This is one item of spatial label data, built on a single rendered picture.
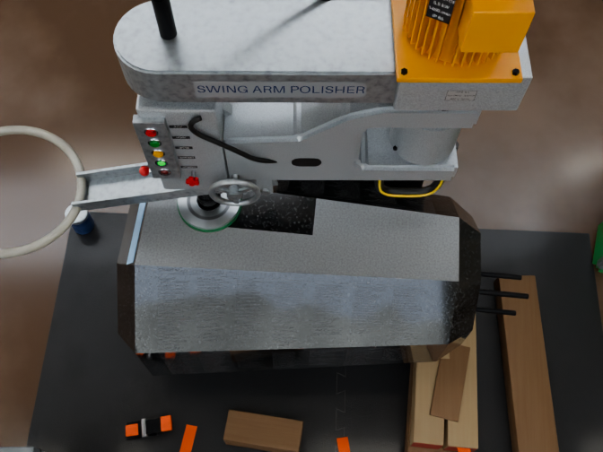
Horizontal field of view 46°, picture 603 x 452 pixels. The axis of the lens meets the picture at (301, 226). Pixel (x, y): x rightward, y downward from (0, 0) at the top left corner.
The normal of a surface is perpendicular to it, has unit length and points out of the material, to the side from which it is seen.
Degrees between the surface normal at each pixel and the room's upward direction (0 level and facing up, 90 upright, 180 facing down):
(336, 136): 90
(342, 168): 90
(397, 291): 45
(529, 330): 0
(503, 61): 0
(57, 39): 0
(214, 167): 90
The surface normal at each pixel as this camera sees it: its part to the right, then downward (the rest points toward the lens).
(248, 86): 0.00, 0.90
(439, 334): -0.04, 0.33
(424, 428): 0.00, -0.43
